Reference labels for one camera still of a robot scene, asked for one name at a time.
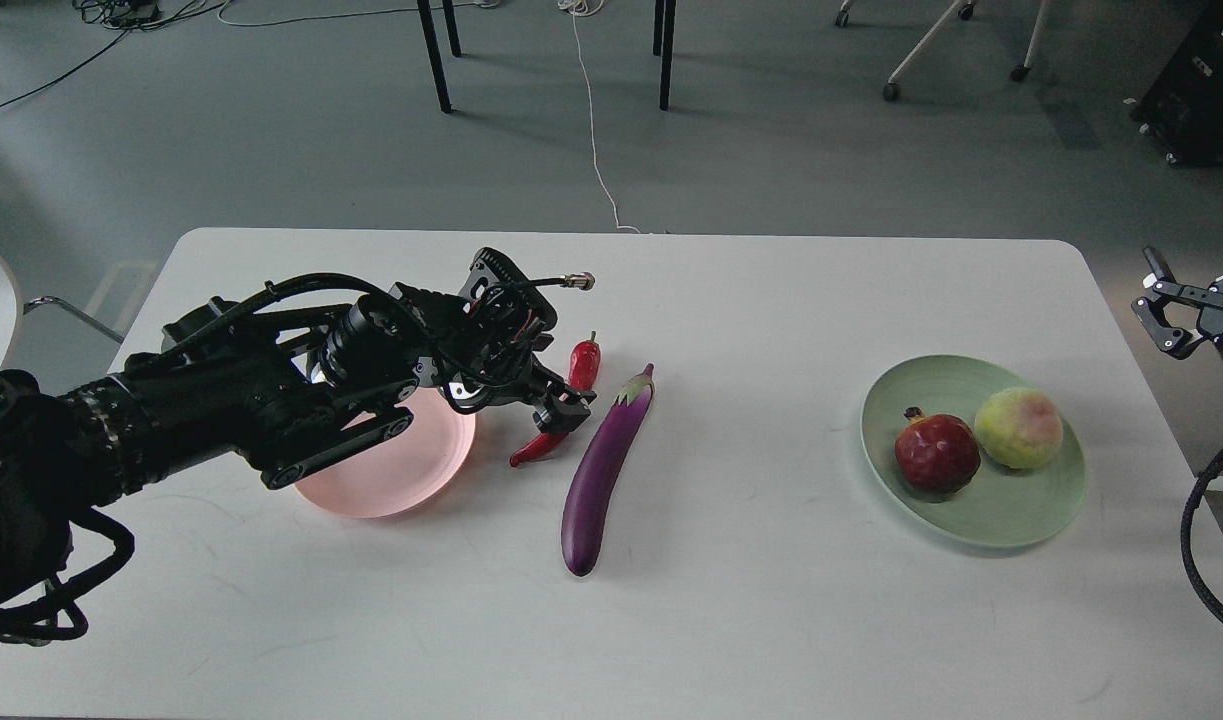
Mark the pink plate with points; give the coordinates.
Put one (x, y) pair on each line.
(401, 473)

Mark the red pomegranate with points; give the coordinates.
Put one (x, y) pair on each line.
(938, 453)

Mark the purple eggplant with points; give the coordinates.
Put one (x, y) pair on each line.
(589, 494)

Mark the green plate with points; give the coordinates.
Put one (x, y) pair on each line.
(1002, 509)

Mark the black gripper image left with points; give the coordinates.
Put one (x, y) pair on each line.
(407, 338)

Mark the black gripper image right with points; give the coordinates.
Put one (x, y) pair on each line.
(1160, 290)

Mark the black table leg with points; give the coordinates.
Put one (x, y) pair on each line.
(663, 31)
(424, 9)

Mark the yellow-green guava fruit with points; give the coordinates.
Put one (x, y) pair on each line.
(1019, 427)

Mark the black table leg left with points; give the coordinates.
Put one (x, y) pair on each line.
(424, 9)

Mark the white office chair base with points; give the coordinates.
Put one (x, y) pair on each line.
(935, 41)

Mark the black table leg right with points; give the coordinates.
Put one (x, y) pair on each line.
(663, 31)

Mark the black equipment case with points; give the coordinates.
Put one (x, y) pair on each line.
(1183, 108)

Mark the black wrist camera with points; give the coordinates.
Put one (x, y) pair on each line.
(501, 297)

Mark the red chili pepper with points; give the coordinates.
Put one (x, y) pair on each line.
(585, 361)

